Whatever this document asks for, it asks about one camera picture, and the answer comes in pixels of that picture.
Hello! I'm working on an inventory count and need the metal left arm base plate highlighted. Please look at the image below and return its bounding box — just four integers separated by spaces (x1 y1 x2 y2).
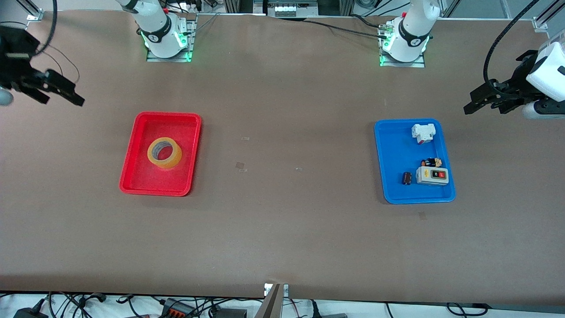
379 21 426 68

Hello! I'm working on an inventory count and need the black looped floor cable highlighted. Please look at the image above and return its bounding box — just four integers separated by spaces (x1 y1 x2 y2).
446 303 488 317

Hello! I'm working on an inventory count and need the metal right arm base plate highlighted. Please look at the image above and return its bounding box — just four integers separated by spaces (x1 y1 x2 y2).
146 13 198 63

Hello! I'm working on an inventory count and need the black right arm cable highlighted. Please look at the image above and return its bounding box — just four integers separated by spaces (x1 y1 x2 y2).
34 0 58 57

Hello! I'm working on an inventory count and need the black orange power device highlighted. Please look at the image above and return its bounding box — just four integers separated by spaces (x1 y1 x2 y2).
160 298 195 318

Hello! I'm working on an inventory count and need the aluminium frame rack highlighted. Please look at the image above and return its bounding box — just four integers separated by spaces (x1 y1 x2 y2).
223 0 354 18

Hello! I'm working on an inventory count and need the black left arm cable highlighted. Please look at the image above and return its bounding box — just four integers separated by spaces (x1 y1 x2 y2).
483 0 541 95

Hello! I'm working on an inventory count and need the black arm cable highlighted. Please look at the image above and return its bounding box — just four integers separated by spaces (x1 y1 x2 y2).
483 0 541 95
34 0 58 57

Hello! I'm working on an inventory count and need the long black table cable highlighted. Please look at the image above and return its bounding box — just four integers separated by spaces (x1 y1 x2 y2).
304 19 389 40

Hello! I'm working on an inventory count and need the grey table cable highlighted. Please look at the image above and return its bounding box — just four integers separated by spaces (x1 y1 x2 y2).
188 12 221 36

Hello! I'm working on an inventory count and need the yellow packing tape roll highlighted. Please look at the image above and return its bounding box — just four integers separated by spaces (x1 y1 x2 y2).
147 137 182 169

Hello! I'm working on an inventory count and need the black power box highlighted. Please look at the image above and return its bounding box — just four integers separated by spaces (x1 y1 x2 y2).
211 308 248 318
314 300 349 318

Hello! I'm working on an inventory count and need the short black table cable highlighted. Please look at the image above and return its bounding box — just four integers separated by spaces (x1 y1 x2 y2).
351 14 391 30

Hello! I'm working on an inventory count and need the aluminium extrusion bar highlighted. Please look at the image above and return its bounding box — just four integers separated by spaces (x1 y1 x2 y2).
15 0 45 22
532 0 557 31

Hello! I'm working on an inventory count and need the grey push button switch box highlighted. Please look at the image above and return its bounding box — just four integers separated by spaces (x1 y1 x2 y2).
416 167 449 186

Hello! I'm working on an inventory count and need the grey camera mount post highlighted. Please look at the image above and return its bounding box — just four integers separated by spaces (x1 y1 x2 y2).
254 284 285 318

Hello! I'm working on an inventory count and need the white electrical connector block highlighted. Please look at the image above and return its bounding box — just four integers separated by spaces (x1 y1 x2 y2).
411 124 436 144

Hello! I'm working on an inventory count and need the red plastic tray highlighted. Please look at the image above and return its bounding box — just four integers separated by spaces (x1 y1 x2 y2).
119 112 202 197

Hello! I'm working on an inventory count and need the blue plastic tray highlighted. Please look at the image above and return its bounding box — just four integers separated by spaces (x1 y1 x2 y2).
374 118 456 204

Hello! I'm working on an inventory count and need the silver mount bracket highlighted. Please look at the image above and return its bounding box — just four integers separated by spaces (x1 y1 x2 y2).
264 283 290 297

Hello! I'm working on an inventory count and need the black power adapter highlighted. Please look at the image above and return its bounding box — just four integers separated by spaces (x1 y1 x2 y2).
13 299 49 318

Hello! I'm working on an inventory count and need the thin black gripper wire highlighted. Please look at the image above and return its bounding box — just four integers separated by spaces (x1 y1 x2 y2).
42 44 80 84

